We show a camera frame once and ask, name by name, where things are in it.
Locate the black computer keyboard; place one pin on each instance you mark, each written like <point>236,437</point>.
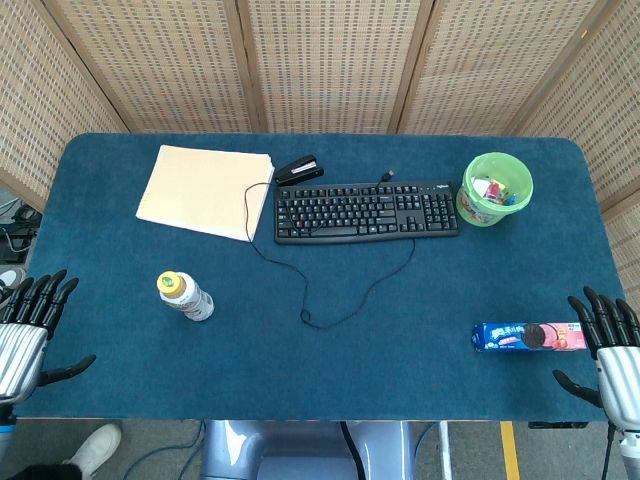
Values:
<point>360,212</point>

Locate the white pole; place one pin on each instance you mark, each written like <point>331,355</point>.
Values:
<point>445,450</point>

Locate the silver-blue robot torso base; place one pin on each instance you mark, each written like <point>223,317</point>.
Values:
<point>295,450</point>

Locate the right robot hand, black fingers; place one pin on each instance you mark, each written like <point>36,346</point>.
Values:
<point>620,370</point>

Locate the dark blue table mat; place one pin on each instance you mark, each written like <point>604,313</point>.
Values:
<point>300,370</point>

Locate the red candy wrapper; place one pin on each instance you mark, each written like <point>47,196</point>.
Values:
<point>495,191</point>

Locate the woven folding screen panel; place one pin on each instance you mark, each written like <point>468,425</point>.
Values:
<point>160,65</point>
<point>627,250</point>
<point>605,115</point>
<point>330,65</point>
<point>490,65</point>
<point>45,110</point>

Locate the blue pink cookie package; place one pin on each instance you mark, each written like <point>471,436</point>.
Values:
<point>530,337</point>

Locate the blue small item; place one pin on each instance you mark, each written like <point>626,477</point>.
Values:
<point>512,200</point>

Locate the green plastic bucket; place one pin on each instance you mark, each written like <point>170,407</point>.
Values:
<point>475,210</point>

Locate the white small wrapper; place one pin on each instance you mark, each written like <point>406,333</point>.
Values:
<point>479,185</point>

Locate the white shoe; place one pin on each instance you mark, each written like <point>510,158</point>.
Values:
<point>97,445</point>

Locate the yellow floor tape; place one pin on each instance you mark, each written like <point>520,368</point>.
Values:
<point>509,450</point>

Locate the black table edge bracket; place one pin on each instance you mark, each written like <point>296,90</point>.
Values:
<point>557,425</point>

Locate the small yellow-capped bottle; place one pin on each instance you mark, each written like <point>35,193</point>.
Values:
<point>187,297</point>

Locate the left robot hand, black fingers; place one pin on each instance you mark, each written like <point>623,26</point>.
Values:
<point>20,345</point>

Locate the grey sneaker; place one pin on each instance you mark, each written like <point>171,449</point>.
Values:
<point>11,280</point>

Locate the cream paper folder stack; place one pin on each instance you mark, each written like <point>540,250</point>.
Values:
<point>200,190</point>

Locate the black stapler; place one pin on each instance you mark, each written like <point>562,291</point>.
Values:
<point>299,170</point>

